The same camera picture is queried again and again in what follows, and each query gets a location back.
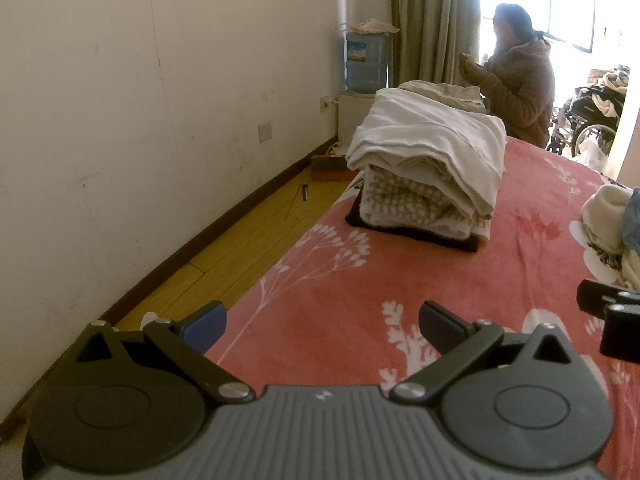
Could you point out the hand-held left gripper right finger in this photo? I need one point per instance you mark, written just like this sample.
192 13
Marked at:
440 322

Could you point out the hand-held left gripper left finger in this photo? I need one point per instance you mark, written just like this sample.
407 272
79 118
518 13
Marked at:
205 322

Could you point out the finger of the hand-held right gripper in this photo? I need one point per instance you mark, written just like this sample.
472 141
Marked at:
597 295
622 330

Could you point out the white sweatshirt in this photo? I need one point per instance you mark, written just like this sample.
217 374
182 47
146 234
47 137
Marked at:
425 125

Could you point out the pile of clothes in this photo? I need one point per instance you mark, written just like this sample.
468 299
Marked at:
610 85

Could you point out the cream knitted garment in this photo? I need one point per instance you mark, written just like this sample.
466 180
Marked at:
602 210

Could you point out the red floral blanket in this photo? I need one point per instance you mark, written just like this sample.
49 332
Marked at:
325 285

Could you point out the beige knitted sweater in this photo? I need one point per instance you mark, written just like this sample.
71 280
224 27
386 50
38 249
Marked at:
410 205

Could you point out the black folded garment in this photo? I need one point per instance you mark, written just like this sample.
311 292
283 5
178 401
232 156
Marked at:
365 222

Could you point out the clear plastic bag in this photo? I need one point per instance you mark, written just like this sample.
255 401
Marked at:
592 152

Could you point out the wheelchair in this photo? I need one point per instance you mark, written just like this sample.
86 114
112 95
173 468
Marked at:
585 110

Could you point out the brown box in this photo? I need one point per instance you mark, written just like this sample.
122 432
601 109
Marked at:
332 169

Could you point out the white power strip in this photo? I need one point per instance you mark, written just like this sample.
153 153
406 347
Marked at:
335 149

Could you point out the white water dispenser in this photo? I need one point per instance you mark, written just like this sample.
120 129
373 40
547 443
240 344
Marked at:
350 115

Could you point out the folded beige garment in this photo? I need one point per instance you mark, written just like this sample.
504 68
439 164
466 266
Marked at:
450 91

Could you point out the blue water bottle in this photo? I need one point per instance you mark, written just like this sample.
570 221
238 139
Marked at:
365 65

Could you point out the window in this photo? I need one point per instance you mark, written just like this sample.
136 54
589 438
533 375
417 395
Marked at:
570 0

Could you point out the beige curtain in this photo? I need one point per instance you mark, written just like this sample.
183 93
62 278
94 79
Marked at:
430 20

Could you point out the beige cloth cover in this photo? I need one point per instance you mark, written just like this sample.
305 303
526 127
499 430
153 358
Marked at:
372 25

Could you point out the white wall socket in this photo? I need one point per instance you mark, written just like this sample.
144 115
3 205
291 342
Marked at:
326 104
265 131

